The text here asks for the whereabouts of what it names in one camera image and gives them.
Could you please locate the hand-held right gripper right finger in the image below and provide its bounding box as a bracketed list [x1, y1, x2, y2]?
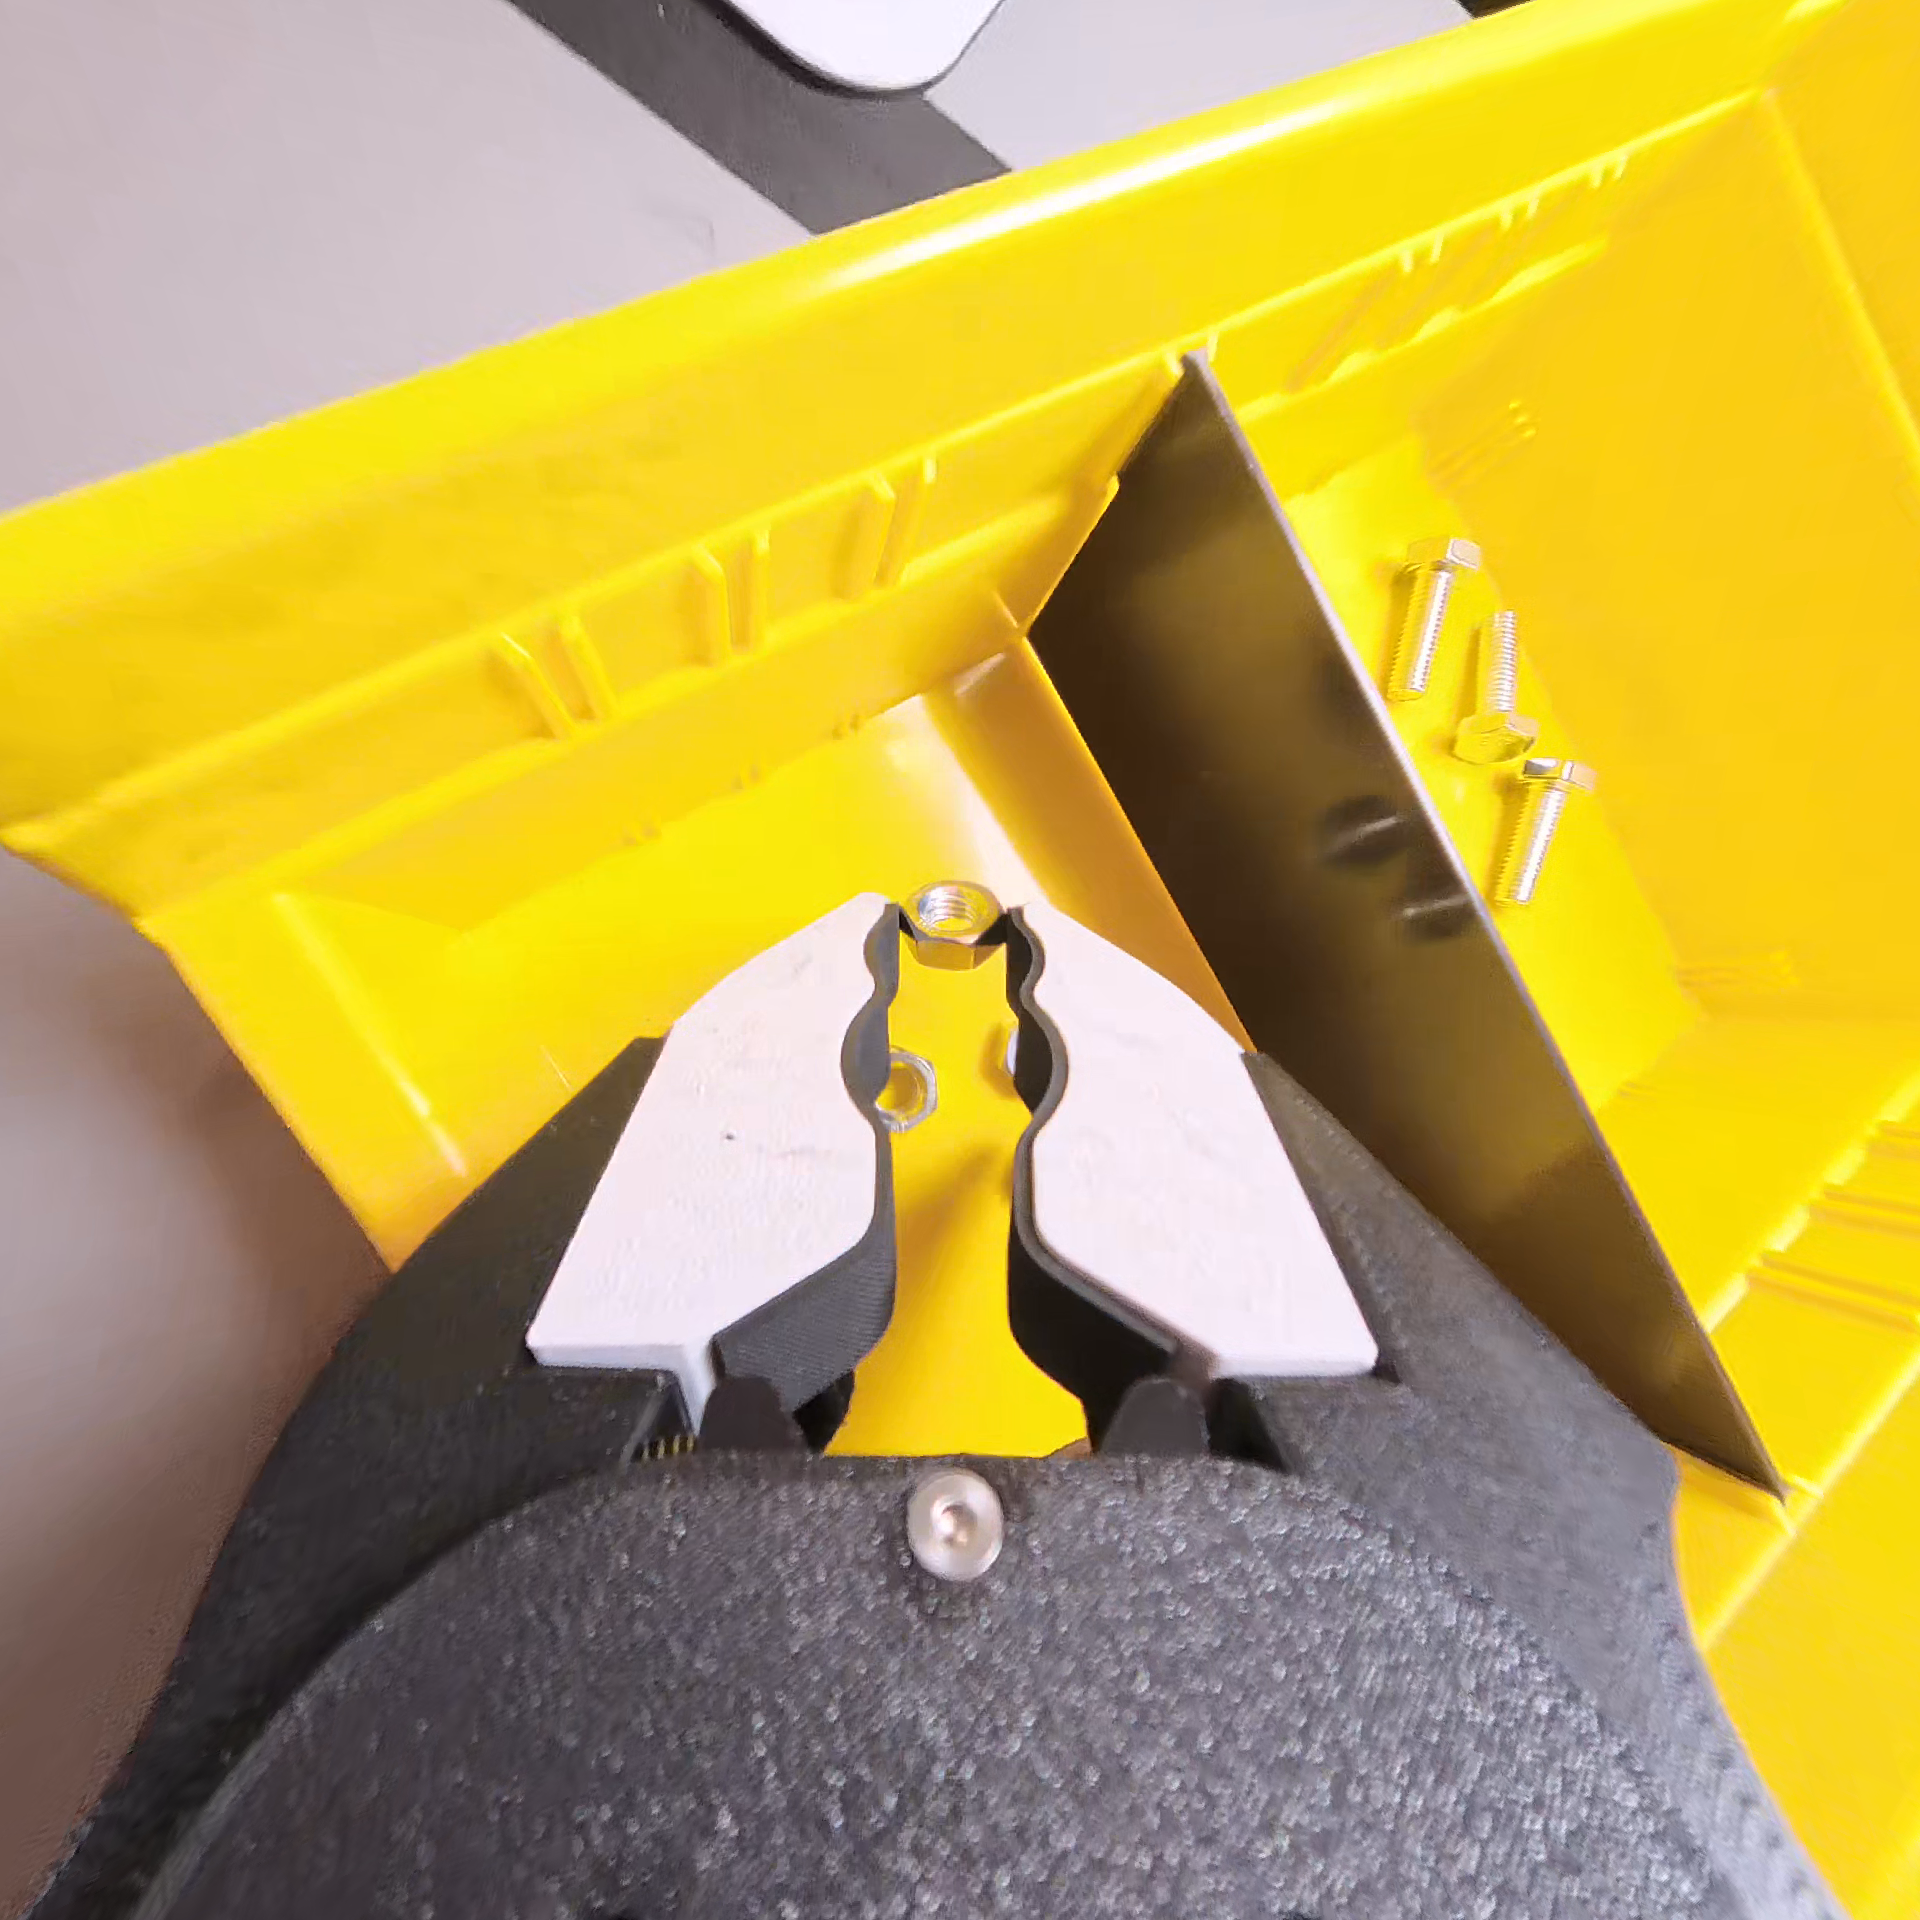
[1002, 904, 1380, 1379]

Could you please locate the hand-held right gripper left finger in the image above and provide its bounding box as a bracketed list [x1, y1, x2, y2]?
[526, 893, 901, 1427]

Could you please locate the yellow plastic bin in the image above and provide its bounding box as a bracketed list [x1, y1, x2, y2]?
[0, 0, 1920, 1920]

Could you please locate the black bin divider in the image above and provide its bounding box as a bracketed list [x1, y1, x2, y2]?
[1025, 350, 1789, 1503]

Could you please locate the silver hex bolt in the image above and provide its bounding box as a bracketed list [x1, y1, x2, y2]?
[1490, 755, 1597, 907]
[1449, 606, 1541, 768]
[1386, 534, 1486, 706]

